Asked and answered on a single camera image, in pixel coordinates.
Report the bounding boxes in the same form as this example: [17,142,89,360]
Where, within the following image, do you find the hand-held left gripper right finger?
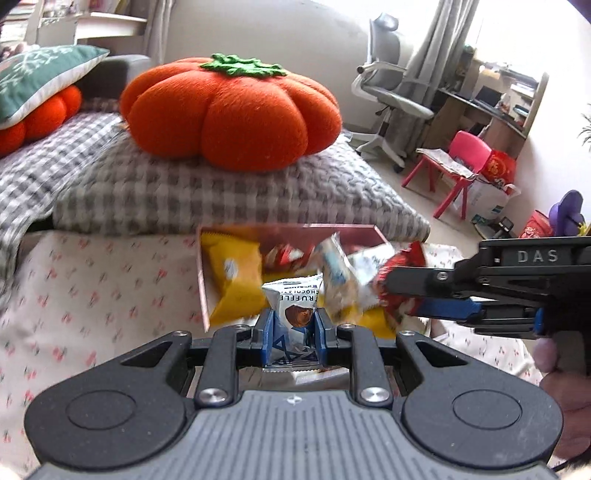
[314,308,498,410]

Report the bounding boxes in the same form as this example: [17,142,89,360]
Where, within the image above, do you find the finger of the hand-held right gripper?
[382,267,462,299]
[406,298,484,325]

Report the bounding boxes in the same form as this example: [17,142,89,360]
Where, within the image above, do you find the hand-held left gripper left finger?
[91,308,276,410]

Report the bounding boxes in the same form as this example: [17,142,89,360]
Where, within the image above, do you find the red candy packet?
[373,240,432,334]
[263,244,317,271]

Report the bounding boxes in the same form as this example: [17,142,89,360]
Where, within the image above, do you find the white blue chocolate packet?
[261,274,325,372]

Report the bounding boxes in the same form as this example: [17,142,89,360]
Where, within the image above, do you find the white cake packet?
[348,244,398,308]

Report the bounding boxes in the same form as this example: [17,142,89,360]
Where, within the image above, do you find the medium yellow snack packet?
[200,231,265,328]

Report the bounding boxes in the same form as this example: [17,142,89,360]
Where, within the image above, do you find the clear bread packet blue label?
[318,233,370,321]

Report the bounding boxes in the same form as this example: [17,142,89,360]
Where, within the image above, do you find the silver cardboard box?
[196,223,389,332]

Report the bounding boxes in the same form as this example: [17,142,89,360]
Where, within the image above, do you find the person's right hand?
[536,338,591,463]

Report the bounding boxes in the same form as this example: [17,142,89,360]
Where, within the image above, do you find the red printed bag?
[522,210,561,239]

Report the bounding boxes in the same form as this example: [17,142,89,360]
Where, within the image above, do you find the purple plush toy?
[549,189,591,237]

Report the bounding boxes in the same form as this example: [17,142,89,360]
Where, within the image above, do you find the white shopping bag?
[465,178,521,223]

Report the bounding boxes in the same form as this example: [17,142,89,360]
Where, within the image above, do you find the newspaper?
[416,148,477,182]

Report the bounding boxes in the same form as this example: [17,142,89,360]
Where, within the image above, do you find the red gift bag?
[480,150,516,186]

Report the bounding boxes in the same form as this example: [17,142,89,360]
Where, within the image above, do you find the grey checked pillow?
[53,134,431,241]

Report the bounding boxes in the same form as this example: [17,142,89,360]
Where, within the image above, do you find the pink child chair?
[402,130,493,220]

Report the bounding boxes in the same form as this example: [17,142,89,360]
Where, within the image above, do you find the wooden desk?
[433,60,550,149]

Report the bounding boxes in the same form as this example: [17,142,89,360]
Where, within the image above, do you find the green houseplant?
[576,104,591,149]

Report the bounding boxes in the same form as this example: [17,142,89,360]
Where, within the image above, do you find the cherry print bedsheet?
[0,230,546,480]

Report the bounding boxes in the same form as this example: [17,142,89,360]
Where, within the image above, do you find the grey office chair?
[351,13,435,172]

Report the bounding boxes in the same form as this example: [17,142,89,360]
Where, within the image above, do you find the laptop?
[472,85,505,109]

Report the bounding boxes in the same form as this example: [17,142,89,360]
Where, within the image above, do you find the large orange pumpkin cushion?
[120,53,343,174]

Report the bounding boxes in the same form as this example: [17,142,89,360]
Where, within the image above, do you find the grey curtain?
[406,0,482,93]

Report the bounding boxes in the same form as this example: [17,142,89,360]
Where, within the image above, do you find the grey checked quilt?
[0,111,125,287]

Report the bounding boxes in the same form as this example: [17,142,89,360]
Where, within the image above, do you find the small orange pumpkin cushion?
[0,85,82,158]

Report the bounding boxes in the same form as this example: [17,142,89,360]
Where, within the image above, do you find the green snowflake pillow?
[0,45,112,131]

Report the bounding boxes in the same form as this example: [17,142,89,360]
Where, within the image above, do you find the white bookshelf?
[28,0,160,47]

